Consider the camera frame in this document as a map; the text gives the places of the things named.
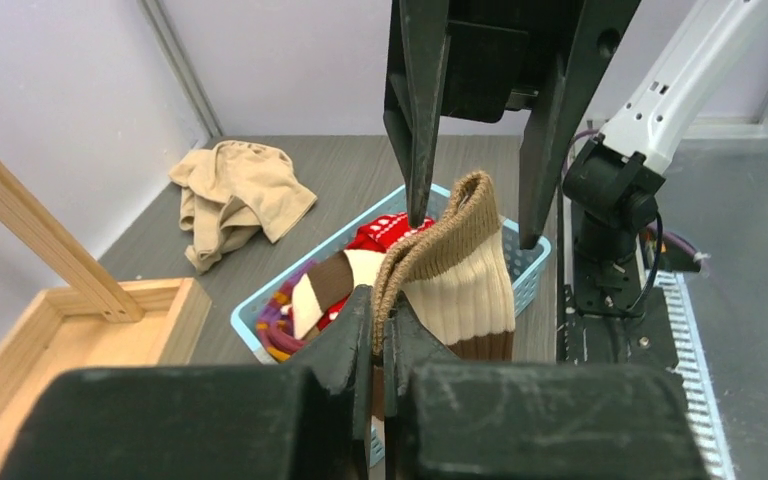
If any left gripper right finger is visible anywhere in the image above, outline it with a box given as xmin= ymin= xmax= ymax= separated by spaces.
xmin=382 ymin=294 xmax=455 ymax=480

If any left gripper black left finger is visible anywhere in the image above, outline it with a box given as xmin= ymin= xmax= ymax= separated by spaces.
xmin=291 ymin=285 xmax=373 ymax=479

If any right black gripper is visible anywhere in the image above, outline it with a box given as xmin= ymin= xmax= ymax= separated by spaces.
xmin=383 ymin=0 xmax=639 ymax=249

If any beige brown striped sock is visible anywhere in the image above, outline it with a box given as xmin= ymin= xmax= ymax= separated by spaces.
xmin=371 ymin=171 xmax=516 ymax=361

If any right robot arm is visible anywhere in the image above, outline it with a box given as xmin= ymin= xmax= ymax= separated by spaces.
xmin=383 ymin=1 xmax=768 ymax=265

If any wooden hanger stand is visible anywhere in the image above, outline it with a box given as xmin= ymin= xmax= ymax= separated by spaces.
xmin=0 ymin=161 xmax=212 ymax=468

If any red white patterned sock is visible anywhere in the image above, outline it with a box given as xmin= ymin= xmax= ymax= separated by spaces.
xmin=316 ymin=213 xmax=434 ymax=331

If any beige cloth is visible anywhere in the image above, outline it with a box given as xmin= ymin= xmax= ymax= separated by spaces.
xmin=169 ymin=140 xmax=317 ymax=274

